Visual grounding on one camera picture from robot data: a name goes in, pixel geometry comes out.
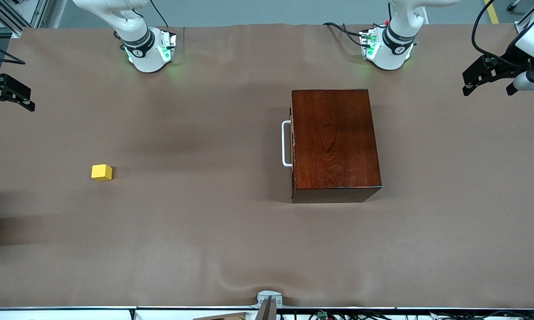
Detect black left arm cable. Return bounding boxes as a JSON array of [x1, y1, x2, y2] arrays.
[[471, 0, 523, 67]]

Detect yellow block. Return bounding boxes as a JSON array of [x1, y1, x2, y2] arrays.
[[91, 164, 113, 182]]

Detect yellow floor tape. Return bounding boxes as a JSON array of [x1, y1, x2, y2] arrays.
[[484, 0, 500, 24]]

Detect brown table cloth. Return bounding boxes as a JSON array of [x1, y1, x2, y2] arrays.
[[0, 23, 534, 309]]

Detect grey metal clamp bracket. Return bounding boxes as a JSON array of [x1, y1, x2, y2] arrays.
[[250, 290, 284, 320]]

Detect black left base cables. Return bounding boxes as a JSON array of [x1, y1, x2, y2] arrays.
[[323, 21, 374, 47]]

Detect brown cardboard piece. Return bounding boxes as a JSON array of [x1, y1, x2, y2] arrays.
[[191, 312, 249, 320]]

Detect dark brown wooden cabinet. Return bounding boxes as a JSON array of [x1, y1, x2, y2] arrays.
[[290, 89, 382, 204]]

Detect wooden drawer with white handle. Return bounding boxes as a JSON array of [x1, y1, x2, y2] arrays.
[[281, 106, 296, 189]]

